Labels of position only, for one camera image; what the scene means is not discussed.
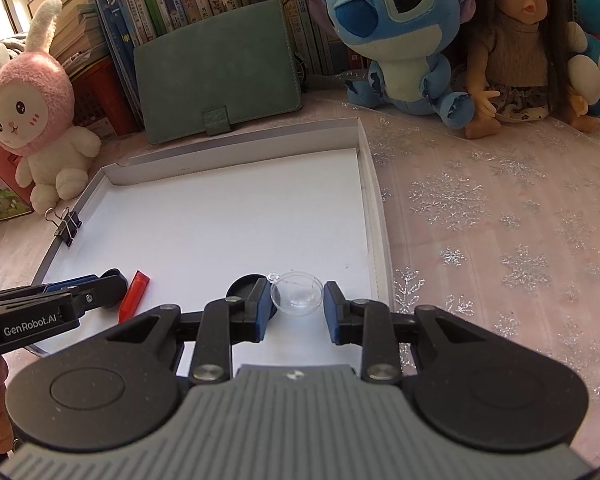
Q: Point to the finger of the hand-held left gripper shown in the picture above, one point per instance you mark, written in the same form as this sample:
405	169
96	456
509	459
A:
87	300
70	284

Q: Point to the long-haired baby doll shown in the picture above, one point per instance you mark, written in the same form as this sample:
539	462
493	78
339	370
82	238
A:
515	50

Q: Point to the stack of books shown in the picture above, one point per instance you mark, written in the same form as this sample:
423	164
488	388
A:
60	5

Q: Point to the pink snowflake tablecloth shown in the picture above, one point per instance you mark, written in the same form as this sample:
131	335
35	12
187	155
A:
480	210

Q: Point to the white cardboard box tray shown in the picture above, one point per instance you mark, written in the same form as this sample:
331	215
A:
230	220

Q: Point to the small black binder clip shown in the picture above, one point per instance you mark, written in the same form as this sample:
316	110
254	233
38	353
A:
69	232

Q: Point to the blue alien plush toy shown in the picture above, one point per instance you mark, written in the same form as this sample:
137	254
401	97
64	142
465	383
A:
405	50

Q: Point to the red plastic crate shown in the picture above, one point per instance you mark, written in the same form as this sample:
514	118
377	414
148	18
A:
100	100

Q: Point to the red capsule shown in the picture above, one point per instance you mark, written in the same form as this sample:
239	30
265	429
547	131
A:
132	297

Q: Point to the grey crumpled cloth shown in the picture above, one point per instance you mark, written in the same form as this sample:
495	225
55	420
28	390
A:
15	45

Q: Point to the clear plastic lid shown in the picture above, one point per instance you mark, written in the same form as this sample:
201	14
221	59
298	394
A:
300	295

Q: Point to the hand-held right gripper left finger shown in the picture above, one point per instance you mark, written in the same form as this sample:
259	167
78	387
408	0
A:
262	312

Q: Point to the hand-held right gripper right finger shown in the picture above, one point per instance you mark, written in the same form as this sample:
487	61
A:
332	316

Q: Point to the green suede notebook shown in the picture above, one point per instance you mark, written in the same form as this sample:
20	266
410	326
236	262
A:
215	70

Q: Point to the black round lid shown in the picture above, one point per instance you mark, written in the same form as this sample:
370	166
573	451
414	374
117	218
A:
240	287

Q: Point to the pink bunny plush toy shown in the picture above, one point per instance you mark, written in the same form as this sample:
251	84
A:
30	115

